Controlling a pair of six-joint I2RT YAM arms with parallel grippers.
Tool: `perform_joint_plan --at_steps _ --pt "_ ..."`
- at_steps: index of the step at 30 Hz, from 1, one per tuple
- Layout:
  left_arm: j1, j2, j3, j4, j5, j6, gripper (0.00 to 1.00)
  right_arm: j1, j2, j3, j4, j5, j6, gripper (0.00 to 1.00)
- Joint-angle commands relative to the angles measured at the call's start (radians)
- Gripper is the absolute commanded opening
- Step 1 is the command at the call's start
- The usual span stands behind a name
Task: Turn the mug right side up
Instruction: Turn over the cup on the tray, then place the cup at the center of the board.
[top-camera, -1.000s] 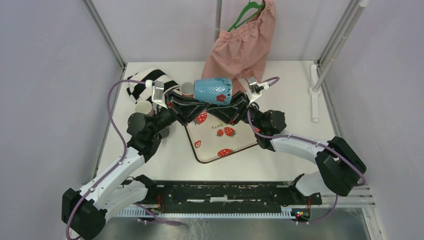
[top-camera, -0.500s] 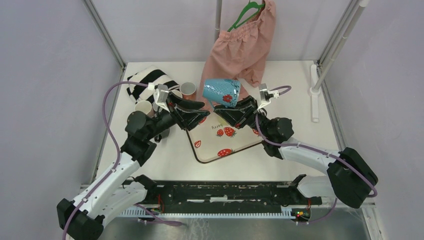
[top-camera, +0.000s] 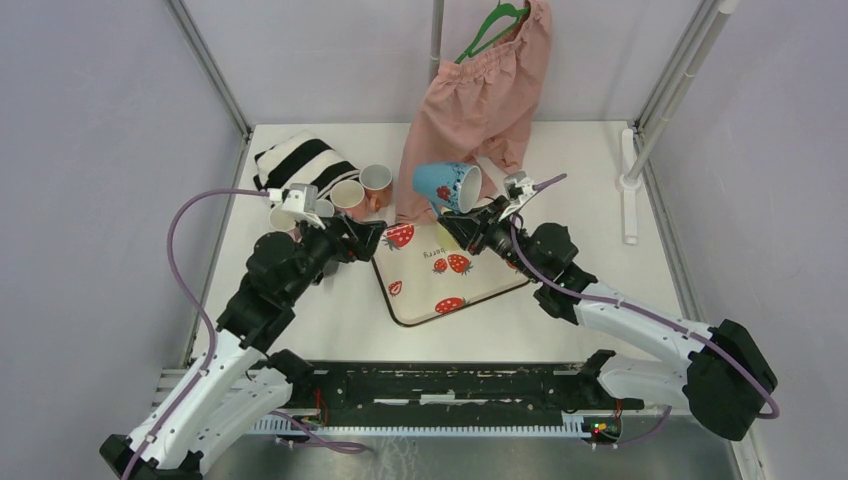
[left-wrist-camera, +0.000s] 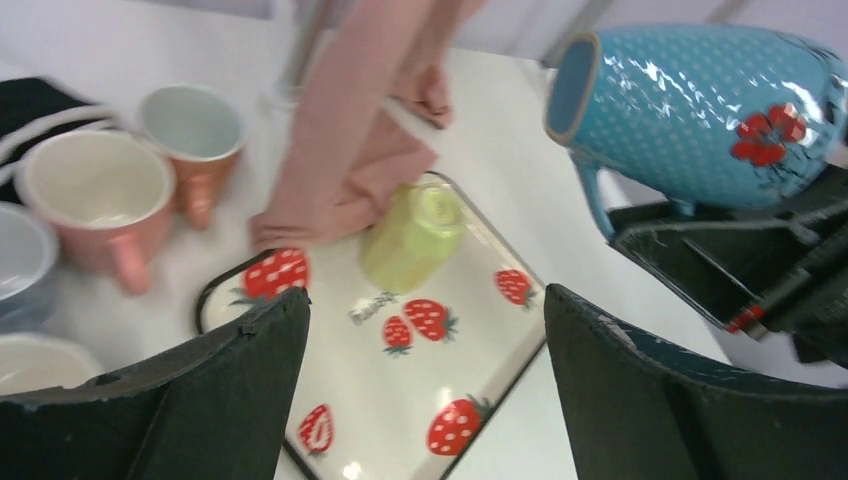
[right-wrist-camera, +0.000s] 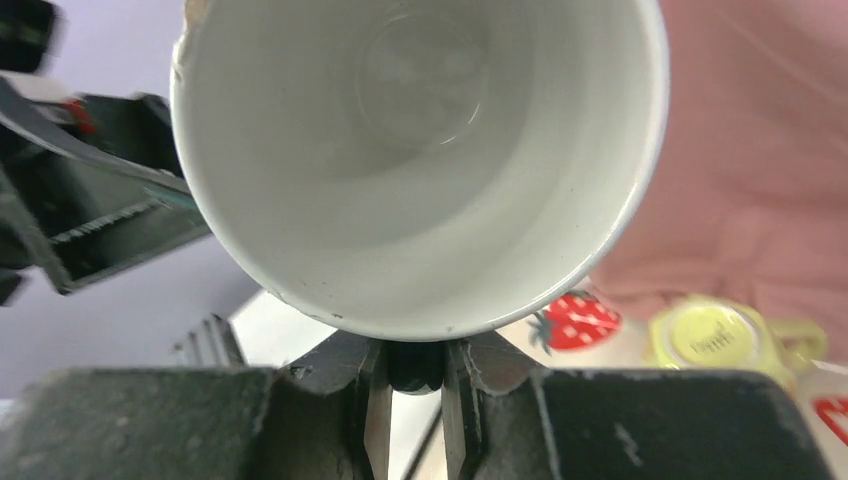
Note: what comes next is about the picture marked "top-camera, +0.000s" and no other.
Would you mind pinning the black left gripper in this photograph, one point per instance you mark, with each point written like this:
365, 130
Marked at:
365, 234

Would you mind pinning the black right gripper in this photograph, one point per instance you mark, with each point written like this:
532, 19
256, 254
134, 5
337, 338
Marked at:
474, 232

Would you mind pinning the bright blue mug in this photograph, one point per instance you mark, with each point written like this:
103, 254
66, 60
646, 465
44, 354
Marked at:
453, 186

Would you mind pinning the plain pink tall mug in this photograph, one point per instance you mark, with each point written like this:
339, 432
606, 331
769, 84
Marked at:
349, 197

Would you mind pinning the floral salmon mug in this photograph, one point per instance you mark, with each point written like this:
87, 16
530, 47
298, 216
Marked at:
377, 182

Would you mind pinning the strawberry print tray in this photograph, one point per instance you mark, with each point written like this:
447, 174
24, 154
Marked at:
422, 282

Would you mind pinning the green faceted mug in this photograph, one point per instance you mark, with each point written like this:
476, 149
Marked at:
444, 238

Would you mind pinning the black faceted mug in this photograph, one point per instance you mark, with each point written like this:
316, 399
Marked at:
328, 270

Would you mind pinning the grey blue mug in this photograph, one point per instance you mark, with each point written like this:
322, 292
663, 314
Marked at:
324, 208

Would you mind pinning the pale pink faceted mug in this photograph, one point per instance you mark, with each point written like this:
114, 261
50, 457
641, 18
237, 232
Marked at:
283, 221

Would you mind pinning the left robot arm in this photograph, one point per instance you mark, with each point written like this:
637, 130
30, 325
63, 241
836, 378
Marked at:
239, 381

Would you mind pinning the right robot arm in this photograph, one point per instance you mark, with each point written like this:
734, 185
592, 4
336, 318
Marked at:
717, 373

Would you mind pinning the black white striped towel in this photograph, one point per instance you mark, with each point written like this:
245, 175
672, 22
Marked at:
304, 159

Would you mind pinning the pink shorts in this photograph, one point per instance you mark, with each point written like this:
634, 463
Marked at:
480, 108

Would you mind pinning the green clothes hanger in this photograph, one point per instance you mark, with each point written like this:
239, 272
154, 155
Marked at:
500, 21

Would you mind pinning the centre metal pole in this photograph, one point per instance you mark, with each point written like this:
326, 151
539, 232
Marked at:
437, 18

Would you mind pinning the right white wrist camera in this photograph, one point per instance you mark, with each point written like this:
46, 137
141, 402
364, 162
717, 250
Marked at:
519, 189

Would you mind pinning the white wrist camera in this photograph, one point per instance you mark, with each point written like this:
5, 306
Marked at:
519, 189
299, 202

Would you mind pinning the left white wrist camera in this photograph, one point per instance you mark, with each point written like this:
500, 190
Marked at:
299, 202

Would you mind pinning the white cable duct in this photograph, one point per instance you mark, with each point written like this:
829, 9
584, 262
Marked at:
569, 426

